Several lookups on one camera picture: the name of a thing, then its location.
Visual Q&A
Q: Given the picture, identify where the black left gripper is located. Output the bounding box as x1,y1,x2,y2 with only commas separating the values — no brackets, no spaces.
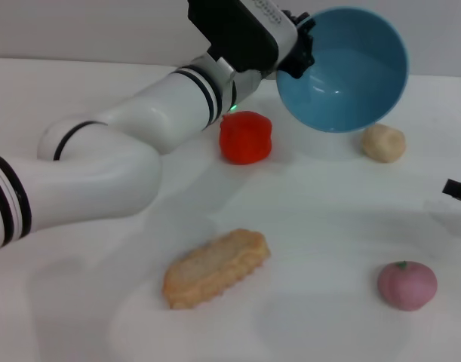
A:
277,10,317,81

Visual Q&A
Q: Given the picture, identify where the blue bowl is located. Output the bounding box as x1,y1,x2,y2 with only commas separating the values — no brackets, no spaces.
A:
275,8,410,134

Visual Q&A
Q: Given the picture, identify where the orange striped bread roll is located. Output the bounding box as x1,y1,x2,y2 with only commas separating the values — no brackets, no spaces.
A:
161,228,272,311

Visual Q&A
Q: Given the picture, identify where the red toy pepper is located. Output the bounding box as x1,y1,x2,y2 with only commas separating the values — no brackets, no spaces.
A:
219,110,273,166

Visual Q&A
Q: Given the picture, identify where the pink toy peach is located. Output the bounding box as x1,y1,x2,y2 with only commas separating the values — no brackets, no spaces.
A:
377,260,439,312

